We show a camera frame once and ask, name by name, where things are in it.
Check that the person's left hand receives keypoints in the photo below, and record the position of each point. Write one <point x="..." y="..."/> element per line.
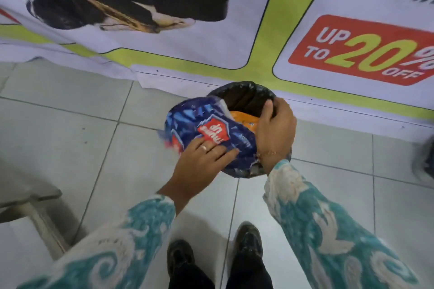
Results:
<point x="196" y="167"/>

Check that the person's right hand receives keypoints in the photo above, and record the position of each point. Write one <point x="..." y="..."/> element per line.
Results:
<point x="276" y="133"/>

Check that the person's right thumb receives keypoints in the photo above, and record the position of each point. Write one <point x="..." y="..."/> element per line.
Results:
<point x="268" y="112"/>

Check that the person's left middle finger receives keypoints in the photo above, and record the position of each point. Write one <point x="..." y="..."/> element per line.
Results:
<point x="217" y="153"/>

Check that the black garbage bag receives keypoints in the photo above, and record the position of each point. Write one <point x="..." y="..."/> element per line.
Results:
<point x="242" y="95"/>

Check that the blue snack packet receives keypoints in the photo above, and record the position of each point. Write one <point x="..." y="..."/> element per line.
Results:
<point x="206" y="119"/>

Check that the person's left forearm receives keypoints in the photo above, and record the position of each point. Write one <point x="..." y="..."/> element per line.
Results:
<point x="112" y="248"/>

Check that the person's right forearm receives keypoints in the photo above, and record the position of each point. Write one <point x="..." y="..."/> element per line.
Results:
<point x="325" y="227"/>

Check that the orange snack packet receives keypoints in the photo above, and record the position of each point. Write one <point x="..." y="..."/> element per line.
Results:
<point x="244" y="119"/>

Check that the person's right black shoe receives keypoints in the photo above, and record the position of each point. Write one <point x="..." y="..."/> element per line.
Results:
<point x="248" y="241"/>

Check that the person's black shoe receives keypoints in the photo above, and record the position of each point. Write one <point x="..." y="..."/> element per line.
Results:
<point x="179" y="255"/>
<point x="248" y="241"/>

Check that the printed advertising banner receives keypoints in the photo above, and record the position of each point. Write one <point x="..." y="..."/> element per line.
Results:
<point x="271" y="11"/>

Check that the person's left black shoe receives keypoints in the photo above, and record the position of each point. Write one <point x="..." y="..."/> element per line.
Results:
<point x="179" y="255"/>

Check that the black trousers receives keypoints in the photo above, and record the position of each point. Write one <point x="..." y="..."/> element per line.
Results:
<point x="251" y="275"/>

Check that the white plastic stool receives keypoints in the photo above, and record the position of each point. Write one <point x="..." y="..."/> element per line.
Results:
<point x="30" y="204"/>

